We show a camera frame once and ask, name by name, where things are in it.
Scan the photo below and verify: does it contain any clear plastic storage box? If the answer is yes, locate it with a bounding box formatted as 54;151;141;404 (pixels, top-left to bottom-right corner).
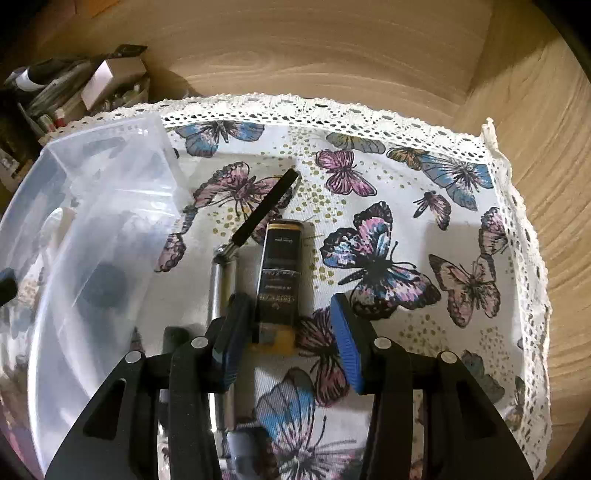
0;114;194;474

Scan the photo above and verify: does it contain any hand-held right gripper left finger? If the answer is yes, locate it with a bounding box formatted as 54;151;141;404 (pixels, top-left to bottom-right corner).
45;292;252;480

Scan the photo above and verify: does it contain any black and gold perfume bottle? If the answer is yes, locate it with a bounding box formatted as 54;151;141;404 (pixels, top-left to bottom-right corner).
252;220;317;355

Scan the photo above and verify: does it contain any butterfly print lace-edged cloth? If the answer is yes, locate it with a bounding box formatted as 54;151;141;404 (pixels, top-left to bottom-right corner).
0;92;553;480

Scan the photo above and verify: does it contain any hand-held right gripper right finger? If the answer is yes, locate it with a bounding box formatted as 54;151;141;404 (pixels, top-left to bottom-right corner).
329;292;542;480

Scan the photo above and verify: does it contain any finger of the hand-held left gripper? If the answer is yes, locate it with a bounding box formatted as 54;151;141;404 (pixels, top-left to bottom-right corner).
0;270;18;306

